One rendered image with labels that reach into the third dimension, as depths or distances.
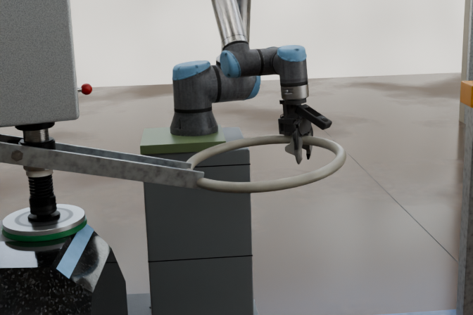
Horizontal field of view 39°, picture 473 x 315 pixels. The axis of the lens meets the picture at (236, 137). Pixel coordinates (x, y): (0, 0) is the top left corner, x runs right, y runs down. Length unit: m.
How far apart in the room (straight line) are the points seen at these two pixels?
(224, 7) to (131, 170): 0.72
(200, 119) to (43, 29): 1.04
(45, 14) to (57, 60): 0.11
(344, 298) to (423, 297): 0.36
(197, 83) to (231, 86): 0.14
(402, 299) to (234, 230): 1.03
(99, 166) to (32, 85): 0.28
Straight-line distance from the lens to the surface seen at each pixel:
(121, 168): 1.78
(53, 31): 1.65
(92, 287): 1.65
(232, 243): 2.55
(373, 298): 3.23
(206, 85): 2.53
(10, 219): 1.86
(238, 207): 2.51
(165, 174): 1.82
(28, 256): 1.67
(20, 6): 1.64
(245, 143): 2.19
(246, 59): 2.15
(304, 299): 3.19
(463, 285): 2.70
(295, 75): 2.09
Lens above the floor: 1.45
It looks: 13 degrees down
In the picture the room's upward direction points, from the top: 2 degrees counter-clockwise
